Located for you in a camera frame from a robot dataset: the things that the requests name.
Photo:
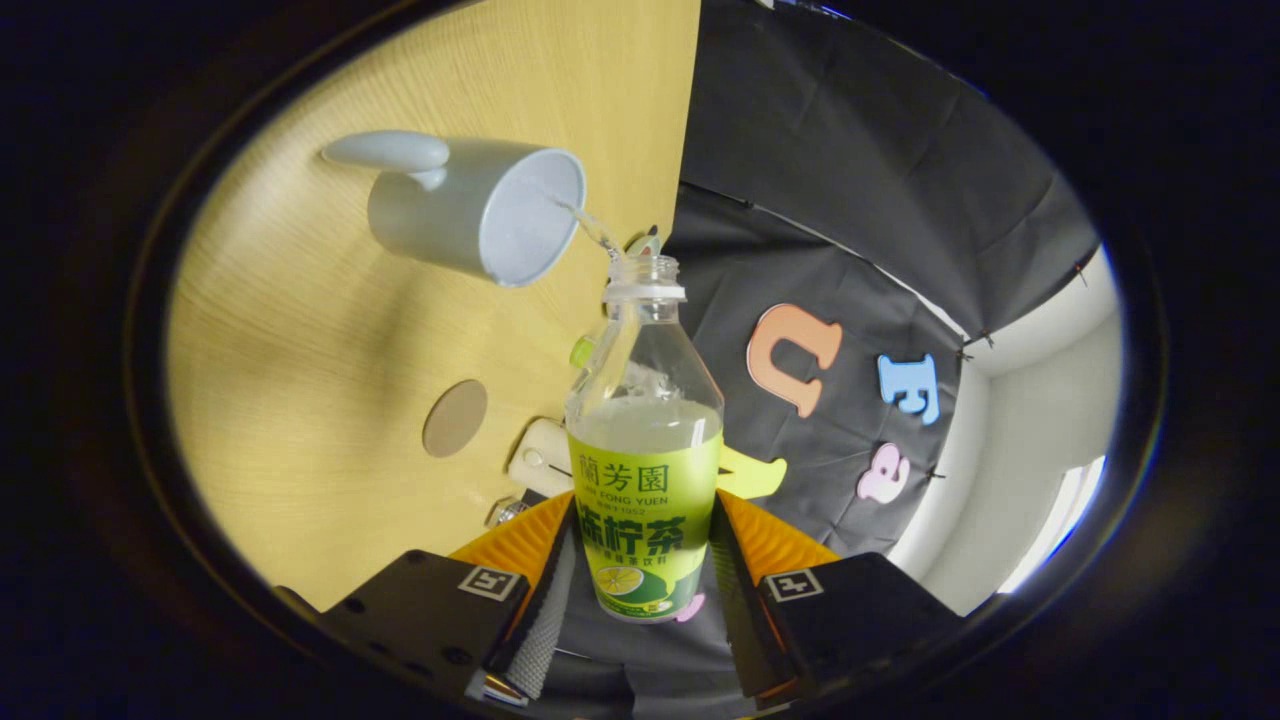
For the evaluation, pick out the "capped bottle green label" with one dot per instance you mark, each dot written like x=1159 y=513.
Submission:
x=582 y=351

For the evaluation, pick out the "white toaster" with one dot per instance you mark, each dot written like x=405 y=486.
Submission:
x=540 y=458

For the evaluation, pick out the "clear juice bottle green label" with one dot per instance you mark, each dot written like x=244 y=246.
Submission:
x=645 y=470

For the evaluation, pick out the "pale blue cup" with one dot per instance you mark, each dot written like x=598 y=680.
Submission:
x=450 y=215

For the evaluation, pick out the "black backdrop cloth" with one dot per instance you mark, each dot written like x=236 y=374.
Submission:
x=850 y=150

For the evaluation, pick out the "round brown coaster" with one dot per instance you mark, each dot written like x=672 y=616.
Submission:
x=455 y=418

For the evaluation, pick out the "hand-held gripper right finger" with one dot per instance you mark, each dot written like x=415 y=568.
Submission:
x=735 y=610

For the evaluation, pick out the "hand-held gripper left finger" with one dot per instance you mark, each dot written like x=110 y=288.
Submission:
x=545 y=620

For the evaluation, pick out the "green plate with red food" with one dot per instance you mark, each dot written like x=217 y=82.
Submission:
x=645 y=241

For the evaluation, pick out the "wooden table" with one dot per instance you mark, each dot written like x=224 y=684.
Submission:
x=300 y=400

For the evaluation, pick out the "ceiling light panel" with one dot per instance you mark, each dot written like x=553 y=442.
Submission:
x=1060 y=520

